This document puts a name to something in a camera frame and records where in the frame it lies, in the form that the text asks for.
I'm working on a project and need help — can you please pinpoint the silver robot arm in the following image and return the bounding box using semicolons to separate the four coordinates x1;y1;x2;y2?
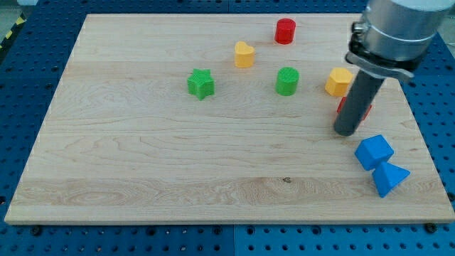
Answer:
346;0;454;82

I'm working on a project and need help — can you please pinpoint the yellow hexagon block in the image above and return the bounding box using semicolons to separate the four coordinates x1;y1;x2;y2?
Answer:
325;68;353;97

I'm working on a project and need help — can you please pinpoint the green star block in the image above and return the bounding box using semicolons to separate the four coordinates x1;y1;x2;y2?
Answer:
187;69;215;100

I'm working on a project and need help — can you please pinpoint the wooden board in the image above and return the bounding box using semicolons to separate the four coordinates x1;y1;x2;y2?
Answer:
5;14;454;225

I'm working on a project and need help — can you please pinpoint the yellow heart block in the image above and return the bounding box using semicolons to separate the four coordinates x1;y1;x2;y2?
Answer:
234;41;255;68

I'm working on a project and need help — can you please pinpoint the green cylinder block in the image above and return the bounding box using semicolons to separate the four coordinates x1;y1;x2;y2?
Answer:
275;67;299;96

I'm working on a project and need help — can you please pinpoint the red cylinder block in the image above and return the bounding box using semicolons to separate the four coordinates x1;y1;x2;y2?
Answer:
274;18;296;45

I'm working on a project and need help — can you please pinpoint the red block behind rod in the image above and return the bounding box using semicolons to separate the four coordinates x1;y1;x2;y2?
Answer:
336;96;373;122

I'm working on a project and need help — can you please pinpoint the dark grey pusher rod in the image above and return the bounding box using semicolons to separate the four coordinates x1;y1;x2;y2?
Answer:
333;70;384;137

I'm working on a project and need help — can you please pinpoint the blue cube block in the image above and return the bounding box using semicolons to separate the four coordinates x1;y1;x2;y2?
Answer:
354;134;395;171

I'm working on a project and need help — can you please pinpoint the blue triangle block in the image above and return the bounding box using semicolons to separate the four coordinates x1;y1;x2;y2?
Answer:
372;161;411;198

